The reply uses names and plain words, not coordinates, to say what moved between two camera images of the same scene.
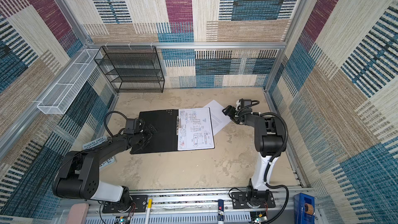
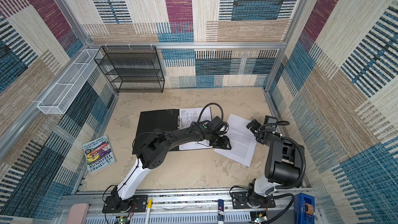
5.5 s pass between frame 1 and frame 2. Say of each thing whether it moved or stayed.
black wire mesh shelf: stayed
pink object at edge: stayed
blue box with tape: stayed
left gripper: moved
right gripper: moved
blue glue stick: stayed
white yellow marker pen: stayed
